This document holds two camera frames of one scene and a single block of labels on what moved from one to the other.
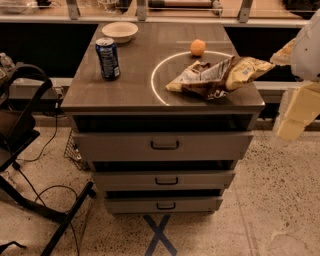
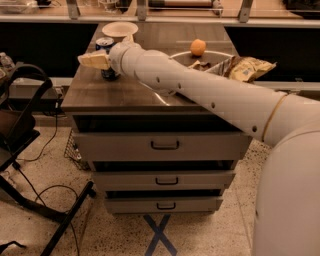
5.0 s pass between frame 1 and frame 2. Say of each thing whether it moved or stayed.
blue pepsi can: stayed
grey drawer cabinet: stayed
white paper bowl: stayed
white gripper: moved
